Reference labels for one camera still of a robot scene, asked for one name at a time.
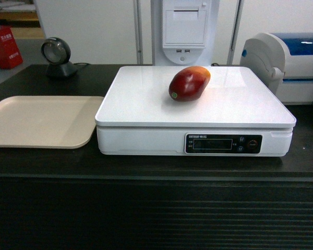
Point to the red box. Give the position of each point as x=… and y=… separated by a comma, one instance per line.
x=10, y=56

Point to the white electronic scale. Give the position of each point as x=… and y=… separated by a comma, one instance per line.
x=138, y=116

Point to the dark red mango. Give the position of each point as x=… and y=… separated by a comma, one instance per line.
x=189, y=84

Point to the beige plastic tray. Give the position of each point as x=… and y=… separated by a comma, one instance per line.
x=60, y=122

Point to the white blue label printer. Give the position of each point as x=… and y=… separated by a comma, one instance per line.
x=284, y=63

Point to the black barcode scanner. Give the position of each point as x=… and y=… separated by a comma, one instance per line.
x=57, y=53

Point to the white receipt printer terminal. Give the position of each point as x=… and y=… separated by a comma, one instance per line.
x=183, y=32

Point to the black checkout counter cabinet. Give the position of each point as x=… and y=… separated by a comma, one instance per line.
x=82, y=199

